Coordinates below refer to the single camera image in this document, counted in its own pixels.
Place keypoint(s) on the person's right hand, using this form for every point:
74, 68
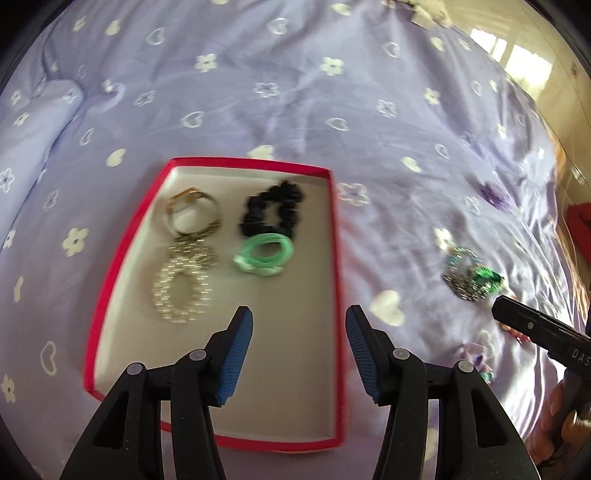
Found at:
549, 415

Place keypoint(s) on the purple floral duvet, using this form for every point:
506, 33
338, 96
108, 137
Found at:
32, 152

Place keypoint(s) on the black scrunchie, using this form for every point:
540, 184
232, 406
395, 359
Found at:
258, 207

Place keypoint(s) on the red cloth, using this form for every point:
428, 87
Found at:
579, 221

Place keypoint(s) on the gold wrist watch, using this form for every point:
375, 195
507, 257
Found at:
194, 210

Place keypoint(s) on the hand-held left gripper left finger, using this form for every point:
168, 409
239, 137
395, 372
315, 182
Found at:
238, 350

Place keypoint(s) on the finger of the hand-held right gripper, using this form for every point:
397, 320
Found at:
531, 323

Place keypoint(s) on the red cardboard box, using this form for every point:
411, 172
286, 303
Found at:
258, 369

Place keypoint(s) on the purple flower hair clip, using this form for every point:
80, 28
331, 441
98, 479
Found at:
495, 194

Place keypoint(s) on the purple floral bed sheet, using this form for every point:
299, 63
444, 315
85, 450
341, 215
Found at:
286, 101

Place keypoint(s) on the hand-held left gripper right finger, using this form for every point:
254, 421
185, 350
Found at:
362, 350

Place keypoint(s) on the patterned cream pillow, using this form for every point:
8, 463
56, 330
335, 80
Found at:
429, 11

